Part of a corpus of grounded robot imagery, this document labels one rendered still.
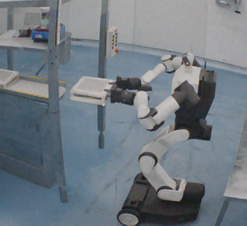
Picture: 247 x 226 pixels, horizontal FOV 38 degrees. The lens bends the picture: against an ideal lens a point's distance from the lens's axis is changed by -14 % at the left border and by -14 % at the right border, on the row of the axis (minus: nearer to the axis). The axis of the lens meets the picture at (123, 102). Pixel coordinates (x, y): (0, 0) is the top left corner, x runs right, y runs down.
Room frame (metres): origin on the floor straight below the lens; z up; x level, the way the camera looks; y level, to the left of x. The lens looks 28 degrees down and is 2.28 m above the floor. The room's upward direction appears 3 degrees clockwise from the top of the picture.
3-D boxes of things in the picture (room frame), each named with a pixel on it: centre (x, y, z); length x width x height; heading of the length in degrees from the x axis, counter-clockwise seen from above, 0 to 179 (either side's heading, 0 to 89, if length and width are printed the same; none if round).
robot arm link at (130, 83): (2.54, -0.01, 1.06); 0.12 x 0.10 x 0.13; 108
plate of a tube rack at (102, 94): (2.48, 0.21, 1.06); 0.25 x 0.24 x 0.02; 166
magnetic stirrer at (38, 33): (2.64, 0.57, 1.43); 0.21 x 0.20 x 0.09; 163
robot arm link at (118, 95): (2.36, 0.02, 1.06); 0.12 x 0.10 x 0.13; 68
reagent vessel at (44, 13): (2.64, 0.57, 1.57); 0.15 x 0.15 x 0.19
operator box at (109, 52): (3.36, 0.12, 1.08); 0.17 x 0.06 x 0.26; 163
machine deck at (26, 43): (2.65, 0.76, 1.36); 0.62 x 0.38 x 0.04; 73
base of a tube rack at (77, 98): (2.48, 0.21, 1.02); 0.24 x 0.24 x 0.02; 76
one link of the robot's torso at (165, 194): (2.32, -0.42, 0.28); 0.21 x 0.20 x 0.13; 76
